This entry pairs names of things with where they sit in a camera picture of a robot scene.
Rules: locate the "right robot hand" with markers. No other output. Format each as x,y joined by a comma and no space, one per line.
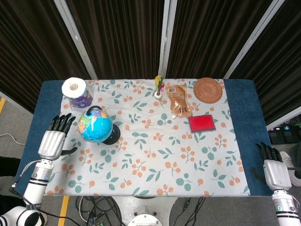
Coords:
277,174

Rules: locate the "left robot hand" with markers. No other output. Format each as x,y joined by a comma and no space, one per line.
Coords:
51,144

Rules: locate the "blue world globe black stand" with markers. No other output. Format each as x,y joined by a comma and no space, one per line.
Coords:
95,128

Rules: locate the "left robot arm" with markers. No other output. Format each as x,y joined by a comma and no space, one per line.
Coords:
35,188

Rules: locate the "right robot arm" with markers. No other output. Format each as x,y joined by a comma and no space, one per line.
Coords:
285,209

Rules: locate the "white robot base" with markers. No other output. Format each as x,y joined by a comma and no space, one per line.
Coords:
145,217

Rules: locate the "white shoe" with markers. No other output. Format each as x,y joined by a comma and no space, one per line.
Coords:
288,160

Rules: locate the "white patterned cup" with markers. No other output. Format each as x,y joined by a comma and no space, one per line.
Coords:
80,99

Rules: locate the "blue table cover cloth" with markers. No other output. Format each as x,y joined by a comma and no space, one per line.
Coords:
244,106

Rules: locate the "red ink pad grey case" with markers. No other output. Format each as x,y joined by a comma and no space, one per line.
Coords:
201,123

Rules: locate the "white fruit leaf print tablecloth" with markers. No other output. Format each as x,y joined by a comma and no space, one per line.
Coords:
150,146

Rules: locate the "dark brown pleated curtain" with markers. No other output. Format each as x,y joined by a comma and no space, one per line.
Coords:
117,35
30,47
282,58
207,30

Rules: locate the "round woven rattan coaster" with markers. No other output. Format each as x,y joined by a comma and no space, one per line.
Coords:
208,90

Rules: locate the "brown spout pouch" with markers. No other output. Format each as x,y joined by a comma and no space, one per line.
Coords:
179,101

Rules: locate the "colourful feather shuttlecock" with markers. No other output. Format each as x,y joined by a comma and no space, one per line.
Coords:
159,82

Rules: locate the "white frame rail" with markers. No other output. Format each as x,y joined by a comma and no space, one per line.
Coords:
284,117

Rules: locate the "white frame post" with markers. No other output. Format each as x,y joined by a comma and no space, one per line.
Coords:
251,37
167,35
75,37

